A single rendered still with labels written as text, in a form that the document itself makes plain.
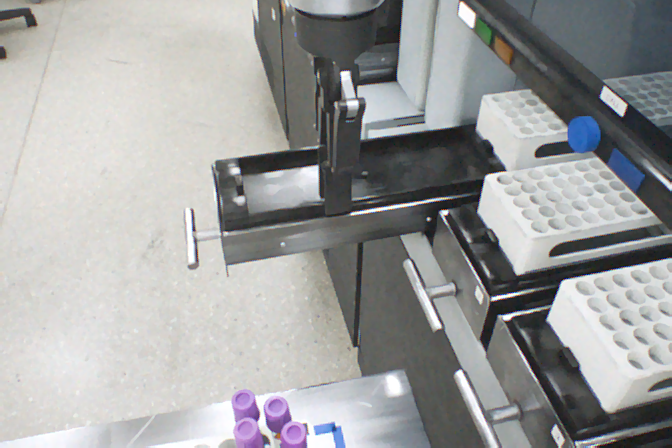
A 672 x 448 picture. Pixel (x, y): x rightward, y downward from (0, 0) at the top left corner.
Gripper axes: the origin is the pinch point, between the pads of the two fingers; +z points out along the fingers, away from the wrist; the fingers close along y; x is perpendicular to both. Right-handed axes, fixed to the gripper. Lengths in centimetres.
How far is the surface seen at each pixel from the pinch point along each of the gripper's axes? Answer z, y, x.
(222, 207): 2.5, 1.2, 12.7
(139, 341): 84, 48, 40
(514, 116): -1.6, 4.8, -24.3
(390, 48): 4.4, 38.0, -19.5
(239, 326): 84, 47, 14
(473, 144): 2.7, 5.9, -20.0
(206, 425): 2.4, -24.5, 16.5
